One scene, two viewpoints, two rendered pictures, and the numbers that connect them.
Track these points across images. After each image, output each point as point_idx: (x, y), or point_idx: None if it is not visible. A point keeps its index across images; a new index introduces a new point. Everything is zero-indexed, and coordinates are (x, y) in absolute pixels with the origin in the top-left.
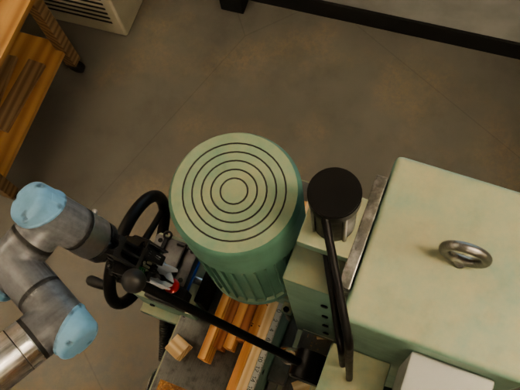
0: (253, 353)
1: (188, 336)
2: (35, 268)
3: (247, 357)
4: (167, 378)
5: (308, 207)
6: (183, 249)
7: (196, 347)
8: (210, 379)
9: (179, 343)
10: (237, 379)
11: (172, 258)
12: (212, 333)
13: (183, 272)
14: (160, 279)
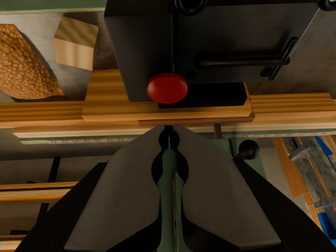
0: (134, 131)
1: (106, 37)
2: None
3: (127, 123)
4: (26, 34)
5: (321, 125)
6: (274, 63)
7: (101, 54)
8: (79, 82)
9: (82, 57)
10: (99, 123)
11: (247, 35)
12: (126, 118)
13: (209, 74)
14: (164, 135)
